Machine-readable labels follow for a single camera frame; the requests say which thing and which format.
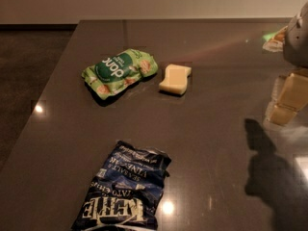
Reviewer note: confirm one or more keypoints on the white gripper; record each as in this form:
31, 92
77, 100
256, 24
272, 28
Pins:
296, 45

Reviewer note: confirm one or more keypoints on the yellow sponge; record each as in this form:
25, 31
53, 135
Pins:
176, 79

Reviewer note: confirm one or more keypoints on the green snack bag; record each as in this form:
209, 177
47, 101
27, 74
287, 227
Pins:
115, 74

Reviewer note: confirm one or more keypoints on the blue Kettle chip bag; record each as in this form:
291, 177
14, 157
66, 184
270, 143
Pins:
125, 192

